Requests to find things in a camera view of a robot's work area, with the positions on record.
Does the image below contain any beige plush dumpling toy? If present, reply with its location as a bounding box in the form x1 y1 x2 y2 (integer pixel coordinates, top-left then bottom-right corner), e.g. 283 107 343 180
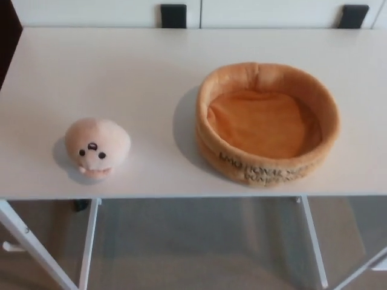
64 117 133 181

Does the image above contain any white table leg frame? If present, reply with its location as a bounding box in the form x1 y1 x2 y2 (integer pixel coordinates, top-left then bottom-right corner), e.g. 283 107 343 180
0 198 103 290
290 195 387 290

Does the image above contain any white table left leg frame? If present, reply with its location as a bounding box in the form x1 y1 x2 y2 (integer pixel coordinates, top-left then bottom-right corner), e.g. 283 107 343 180
0 198 103 290

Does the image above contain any white cabinet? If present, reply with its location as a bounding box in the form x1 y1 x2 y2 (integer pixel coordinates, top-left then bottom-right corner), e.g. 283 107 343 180
18 0 387 30

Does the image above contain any white table right leg frame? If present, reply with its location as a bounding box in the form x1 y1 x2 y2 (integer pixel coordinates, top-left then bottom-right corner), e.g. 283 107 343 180
290 195 387 290

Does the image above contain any orange round plush basket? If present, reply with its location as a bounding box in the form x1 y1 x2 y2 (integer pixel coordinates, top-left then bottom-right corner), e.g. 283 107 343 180
195 62 342 188

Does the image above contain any dark brown furniture panel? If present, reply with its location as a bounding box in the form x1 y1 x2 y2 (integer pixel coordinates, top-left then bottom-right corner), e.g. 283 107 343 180
0 0 24 91

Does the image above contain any black rectangular cabinet handle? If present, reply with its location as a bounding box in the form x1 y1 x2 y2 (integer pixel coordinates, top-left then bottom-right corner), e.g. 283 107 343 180
341 4 370 30
160 3 187 29

